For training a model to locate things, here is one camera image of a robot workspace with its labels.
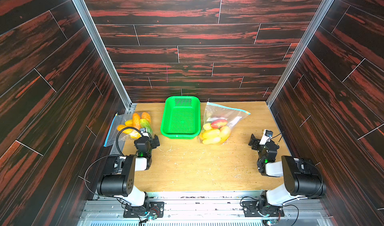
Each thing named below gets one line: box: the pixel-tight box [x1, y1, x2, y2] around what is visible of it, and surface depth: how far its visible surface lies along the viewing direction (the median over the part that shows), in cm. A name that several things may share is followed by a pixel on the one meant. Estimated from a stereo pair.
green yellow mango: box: [140, 118, 153, 137], surface depth 98 cm
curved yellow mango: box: [202, 137, 222, 145], surface depth 93 cm
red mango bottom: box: [210, 119, 228, 129], surface depth 93 cm
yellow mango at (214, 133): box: [202, 129, 221, 139], surface depth 93 cm
